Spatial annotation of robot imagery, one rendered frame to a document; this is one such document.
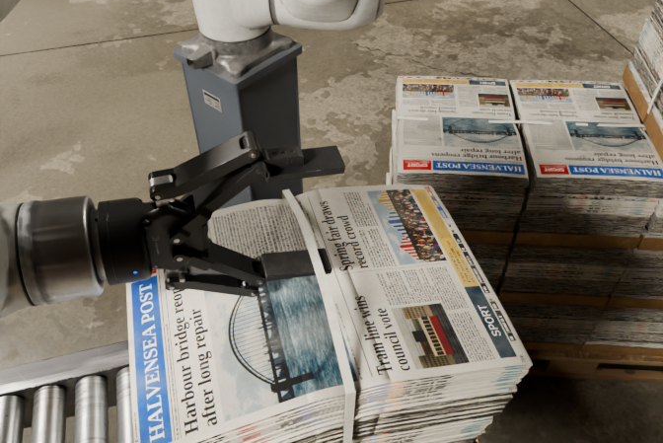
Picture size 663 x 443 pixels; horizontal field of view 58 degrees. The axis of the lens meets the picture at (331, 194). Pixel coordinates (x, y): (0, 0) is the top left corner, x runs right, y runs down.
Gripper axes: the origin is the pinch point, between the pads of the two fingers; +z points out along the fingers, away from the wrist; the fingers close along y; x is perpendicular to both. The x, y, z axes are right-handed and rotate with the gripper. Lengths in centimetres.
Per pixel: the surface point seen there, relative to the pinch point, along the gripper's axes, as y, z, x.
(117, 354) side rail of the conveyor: 51, -26, -21
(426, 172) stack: 44, 39, -47
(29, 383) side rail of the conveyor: 52, -40, -19
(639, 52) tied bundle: 29, 98, -63
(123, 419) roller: 51, -26, -9
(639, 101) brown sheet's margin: 36, 95, -53
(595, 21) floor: 116, 229, -220
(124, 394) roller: 51, -25, -13
